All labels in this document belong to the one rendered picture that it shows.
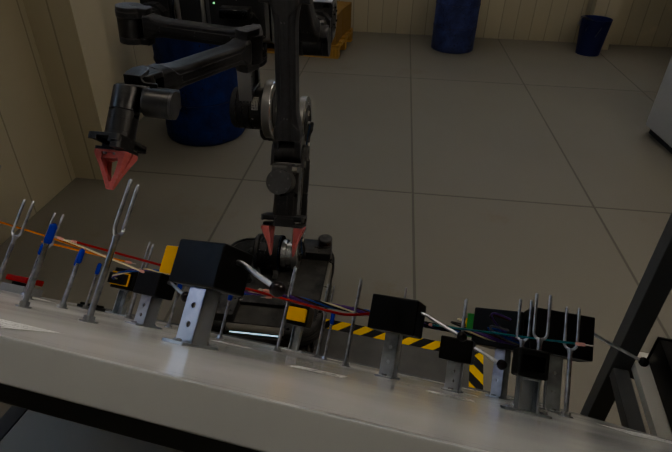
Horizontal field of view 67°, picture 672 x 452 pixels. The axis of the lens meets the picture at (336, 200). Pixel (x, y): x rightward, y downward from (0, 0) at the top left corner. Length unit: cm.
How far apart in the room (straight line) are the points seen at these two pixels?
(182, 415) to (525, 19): 747
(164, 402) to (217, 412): 2
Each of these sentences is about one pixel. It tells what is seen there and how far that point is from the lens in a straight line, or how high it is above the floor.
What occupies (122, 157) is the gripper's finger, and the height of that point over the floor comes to 136.
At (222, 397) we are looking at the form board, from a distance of 21.
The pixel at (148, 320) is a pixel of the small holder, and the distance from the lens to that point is 74.
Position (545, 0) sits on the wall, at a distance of 760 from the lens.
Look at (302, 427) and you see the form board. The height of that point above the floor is 164.
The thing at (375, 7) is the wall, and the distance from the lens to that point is 739.
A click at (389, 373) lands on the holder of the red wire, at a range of 73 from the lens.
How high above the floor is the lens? 181
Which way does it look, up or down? 33 degrees down
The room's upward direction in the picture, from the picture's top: 1 degrees clockwise
